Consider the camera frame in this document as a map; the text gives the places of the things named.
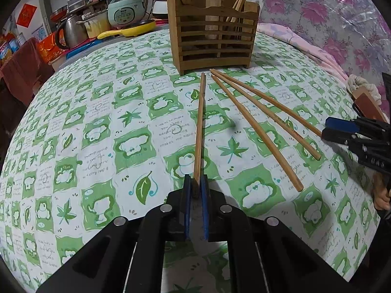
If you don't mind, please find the steel pot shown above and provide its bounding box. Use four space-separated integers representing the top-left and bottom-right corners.
76 14 109 39

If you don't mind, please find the pink floral cloth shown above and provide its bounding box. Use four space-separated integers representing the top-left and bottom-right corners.
257 23 352 80

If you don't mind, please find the green white printed tablecloth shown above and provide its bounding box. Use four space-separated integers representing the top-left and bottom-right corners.
0 23 382 293

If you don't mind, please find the yellow frying pan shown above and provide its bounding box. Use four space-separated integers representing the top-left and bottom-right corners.
97 20 156 40

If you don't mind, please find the person's right hand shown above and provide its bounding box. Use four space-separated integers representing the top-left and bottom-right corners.
373 171 391 211

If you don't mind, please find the light green rice cooker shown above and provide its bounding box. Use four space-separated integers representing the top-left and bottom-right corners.
107 0 146 28

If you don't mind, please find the white electric hot pot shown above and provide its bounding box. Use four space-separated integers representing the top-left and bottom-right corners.
152 0 168 19

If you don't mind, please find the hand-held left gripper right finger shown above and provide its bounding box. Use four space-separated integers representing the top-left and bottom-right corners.
200 174 352 293

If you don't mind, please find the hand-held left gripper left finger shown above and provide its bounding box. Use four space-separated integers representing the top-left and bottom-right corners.
37 174 193 293

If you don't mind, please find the steel kettle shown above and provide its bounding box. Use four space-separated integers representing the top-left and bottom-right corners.
55 15 89 49

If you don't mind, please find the red paper decoration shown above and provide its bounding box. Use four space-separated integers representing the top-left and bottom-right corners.
16 4 38 27

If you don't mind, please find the dark red cloth cover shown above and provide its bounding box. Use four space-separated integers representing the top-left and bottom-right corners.
0 38 49 104

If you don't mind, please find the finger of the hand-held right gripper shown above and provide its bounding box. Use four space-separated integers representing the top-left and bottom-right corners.
325 116 368 135
321 127 368 153

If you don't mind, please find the brown wooden chair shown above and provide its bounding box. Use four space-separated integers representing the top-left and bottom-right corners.
351 85 386 119

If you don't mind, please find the red patterned box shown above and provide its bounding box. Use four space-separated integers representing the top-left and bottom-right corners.
37 33 66 64

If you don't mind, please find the wooden slatted utensil holder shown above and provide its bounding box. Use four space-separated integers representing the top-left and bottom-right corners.
166 0 261 76

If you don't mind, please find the floral foil sheet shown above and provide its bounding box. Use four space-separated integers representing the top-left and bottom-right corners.
263 0 391 86

